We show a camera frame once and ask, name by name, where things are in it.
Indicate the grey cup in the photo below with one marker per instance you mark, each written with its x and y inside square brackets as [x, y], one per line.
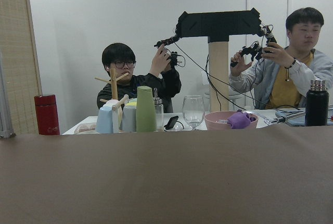
[128, 123]

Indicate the light blue cup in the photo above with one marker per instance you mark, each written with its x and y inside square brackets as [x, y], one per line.
[104, 122]

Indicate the glass syrup bottle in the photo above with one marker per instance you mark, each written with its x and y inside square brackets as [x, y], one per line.
[159, 109]

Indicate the empty wine glass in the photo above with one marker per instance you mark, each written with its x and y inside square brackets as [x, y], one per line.
[193, 110]

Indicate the green container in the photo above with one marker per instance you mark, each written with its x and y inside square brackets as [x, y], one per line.
[145, 110]

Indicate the wooden mug tree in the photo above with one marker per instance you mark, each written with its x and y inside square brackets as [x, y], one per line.
[117, 112]

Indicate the pink bowl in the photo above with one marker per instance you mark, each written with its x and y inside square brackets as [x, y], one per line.
[218, 120]

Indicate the person in black jacket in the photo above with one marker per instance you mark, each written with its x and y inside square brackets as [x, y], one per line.
[161, 75]

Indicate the purple cloth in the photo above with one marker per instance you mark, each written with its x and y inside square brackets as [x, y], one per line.
[241, 120]

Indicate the person in grey jacket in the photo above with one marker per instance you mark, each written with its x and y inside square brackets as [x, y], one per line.
[283, 76]

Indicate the red thermos bottle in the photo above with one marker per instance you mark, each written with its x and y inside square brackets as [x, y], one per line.
[46, 114]

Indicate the bamboo folding screen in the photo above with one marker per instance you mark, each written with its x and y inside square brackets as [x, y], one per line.
[20, 64]

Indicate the black water bottle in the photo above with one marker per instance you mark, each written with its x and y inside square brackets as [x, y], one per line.
[316, 110]

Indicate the wooden stand post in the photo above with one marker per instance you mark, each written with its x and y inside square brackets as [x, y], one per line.
[218, 70]

